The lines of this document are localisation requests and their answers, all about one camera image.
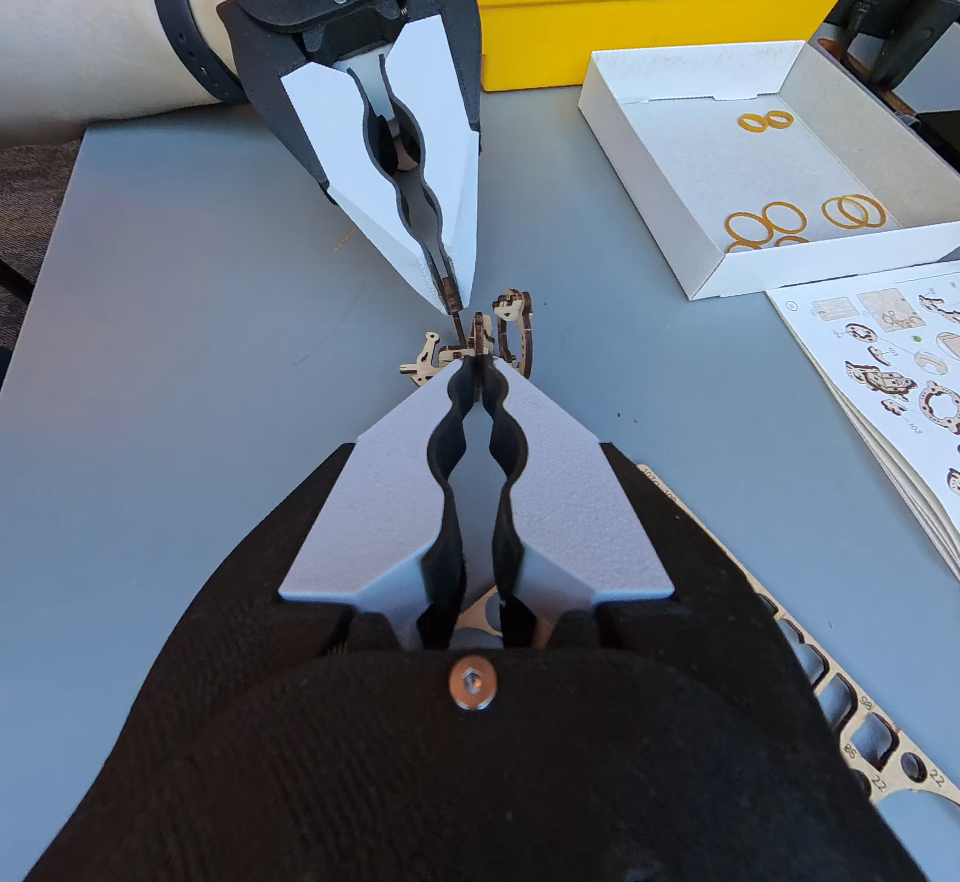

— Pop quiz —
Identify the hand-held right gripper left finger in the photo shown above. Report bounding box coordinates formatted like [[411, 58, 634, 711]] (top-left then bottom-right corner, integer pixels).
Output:
[[277, 359, 480, 649]]

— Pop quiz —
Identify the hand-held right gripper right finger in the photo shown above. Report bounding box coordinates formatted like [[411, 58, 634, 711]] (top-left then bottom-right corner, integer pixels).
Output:
[[478, 359, 676, 649]]

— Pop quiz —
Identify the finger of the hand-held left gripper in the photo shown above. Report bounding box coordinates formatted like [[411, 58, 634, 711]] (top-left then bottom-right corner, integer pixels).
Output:
[[381, 14, 483, 311], [279, 59, 453, 316]]

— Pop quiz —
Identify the small wooden model part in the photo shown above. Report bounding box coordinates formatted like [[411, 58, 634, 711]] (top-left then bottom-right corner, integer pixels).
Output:
[[442, 275, 470, 343]]

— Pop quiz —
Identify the wooden model subassembly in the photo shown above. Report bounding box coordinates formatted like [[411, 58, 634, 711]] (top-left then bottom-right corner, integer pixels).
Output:
[[399, 290, 535, 403]]

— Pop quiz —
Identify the person's left forearm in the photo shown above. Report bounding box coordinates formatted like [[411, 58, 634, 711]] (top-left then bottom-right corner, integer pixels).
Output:
[[0, 0, 235, 148]]

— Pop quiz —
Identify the laser-cut plywood parts sheet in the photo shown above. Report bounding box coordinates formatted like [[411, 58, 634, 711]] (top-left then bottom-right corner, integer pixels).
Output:
[[453, 462, 960, 816]]

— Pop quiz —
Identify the black wristband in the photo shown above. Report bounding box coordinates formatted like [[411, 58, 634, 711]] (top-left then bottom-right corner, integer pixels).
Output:
[[152, 0, 249, 105]]

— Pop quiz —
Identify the yellow plastic bin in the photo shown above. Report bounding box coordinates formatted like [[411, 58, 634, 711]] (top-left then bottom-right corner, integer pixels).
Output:
[[468, 0, 901, 92]]

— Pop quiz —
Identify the white cardboard box tray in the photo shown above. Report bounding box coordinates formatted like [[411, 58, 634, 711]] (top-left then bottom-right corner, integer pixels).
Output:
[[577, 40, 960, 300]]

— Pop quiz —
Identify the group of yellow rubber bands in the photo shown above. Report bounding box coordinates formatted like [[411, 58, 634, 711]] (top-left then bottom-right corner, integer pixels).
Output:
[[723, 110, 890, 255]]

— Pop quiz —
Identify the illustrated instruction booklet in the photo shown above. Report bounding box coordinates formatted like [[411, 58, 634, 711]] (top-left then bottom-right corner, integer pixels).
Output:
[[765, 260, 960, 583]]

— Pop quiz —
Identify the black metal table leg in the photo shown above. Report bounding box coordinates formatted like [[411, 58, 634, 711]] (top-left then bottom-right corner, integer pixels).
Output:
[[0, 258, 35, 307]]

